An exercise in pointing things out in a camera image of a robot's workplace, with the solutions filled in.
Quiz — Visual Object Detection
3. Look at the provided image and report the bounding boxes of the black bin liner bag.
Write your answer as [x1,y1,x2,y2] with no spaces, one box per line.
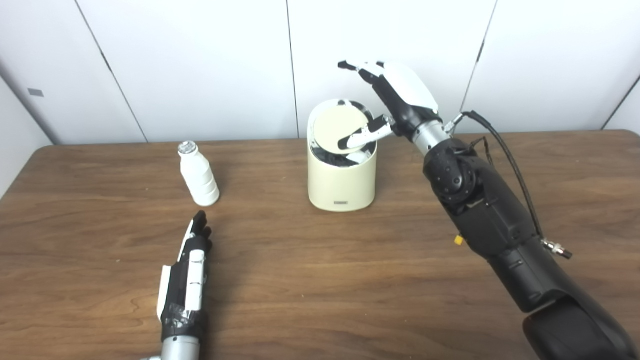
[310,100,377,167]

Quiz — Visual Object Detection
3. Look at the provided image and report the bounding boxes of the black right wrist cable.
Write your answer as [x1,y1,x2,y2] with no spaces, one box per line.
[445,110,573,260]

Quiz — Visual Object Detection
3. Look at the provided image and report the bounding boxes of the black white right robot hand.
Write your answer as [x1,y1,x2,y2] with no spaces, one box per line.
[337,60,445,151]

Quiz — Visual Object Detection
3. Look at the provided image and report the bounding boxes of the small white plastic bottle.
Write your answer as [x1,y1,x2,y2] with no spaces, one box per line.
[178,141,221,207]

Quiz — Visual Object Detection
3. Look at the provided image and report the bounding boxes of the thin black right arm wire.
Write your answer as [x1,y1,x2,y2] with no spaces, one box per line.
[467,136,494,167]

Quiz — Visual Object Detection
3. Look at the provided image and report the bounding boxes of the cream-colored desktop trash bin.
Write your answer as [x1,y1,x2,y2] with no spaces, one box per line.
[307,99,378,212]

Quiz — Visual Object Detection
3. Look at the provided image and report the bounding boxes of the round cream bin lid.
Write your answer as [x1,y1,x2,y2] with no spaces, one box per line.
[312,105,369,154]

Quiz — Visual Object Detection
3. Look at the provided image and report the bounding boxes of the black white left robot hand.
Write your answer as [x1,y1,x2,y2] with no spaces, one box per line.
[157,210,213,341]

